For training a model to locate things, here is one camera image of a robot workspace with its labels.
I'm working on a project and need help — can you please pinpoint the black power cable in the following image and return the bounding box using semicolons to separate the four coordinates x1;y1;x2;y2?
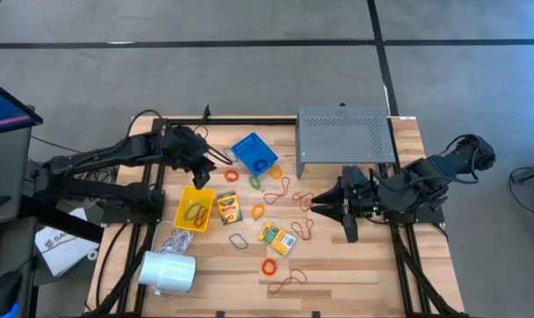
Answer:
29;134;85;155

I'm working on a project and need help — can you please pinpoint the Crayola crayon box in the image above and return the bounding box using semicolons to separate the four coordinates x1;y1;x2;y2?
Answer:
216;190;244;226
257;221;298;258

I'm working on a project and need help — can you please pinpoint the white cable bundle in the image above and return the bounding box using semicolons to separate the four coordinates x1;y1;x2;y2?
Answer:
149;219;195;302

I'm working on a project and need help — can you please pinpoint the red rubber band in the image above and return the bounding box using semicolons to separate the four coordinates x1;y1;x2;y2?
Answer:
291;191;315;213
263;176;293;206
266;267;309;295
290;217;315;242
192;206;210;229

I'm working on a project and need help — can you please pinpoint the black aluminium table frame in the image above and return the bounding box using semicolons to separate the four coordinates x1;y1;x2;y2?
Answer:
83;104;471;318

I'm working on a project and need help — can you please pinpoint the grey chair leg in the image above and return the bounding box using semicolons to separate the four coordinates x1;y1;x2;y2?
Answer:
509;158;534;186

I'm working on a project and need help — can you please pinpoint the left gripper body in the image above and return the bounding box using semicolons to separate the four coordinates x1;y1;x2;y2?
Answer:
167;125;217;176

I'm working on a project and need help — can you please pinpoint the yellow plastic basket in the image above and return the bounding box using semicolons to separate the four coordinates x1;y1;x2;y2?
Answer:
172;185;217;233

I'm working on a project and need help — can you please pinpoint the black desk leg bar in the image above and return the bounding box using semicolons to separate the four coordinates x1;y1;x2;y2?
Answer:
19;193;105;245

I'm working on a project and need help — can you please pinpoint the computer monitor blue screen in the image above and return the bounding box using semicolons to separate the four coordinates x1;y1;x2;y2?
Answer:
0;74;44;137

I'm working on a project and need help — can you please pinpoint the grey perforated metal shelf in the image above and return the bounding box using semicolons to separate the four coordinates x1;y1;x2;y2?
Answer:
294;104;397;179

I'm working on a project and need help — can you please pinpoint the black computer mouse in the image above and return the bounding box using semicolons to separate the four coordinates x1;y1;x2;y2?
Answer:
0;269;23;317

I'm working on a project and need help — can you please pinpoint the grey desk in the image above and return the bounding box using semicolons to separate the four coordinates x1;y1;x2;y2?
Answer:
0;125;41;318

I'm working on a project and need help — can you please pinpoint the white printed paper sheet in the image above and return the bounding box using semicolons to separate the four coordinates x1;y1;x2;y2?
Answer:
34;207;102;278

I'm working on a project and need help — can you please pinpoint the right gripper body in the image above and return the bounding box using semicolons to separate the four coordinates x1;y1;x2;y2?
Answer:
337;165;383;217

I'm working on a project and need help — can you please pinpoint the black floor cable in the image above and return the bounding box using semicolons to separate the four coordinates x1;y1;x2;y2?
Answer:
508;166;534;216

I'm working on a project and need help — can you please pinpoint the blue plastic basket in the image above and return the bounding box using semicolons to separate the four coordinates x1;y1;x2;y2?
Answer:
230;132;279;178

